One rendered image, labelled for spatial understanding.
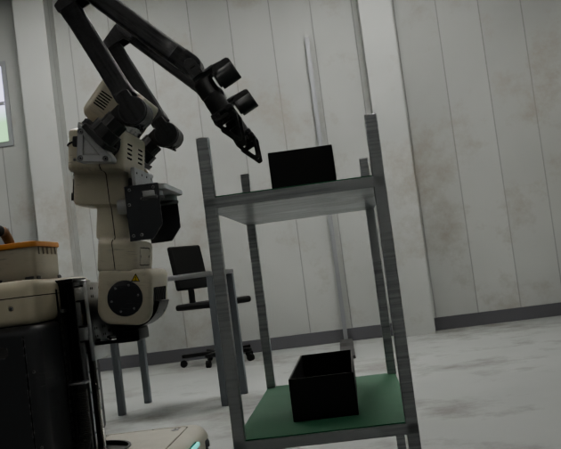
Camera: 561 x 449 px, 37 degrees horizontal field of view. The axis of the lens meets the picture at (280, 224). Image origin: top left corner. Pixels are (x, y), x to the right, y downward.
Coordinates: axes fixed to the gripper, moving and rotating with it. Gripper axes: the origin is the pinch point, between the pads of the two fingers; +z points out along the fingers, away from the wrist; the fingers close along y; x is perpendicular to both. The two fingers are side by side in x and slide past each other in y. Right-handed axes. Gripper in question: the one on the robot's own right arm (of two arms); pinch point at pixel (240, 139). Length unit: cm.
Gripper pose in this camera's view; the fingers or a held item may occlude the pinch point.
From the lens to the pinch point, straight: 233.1
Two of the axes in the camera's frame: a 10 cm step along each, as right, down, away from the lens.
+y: 0.7, 0.4, 10.0
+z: 5.5, 8.3, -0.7
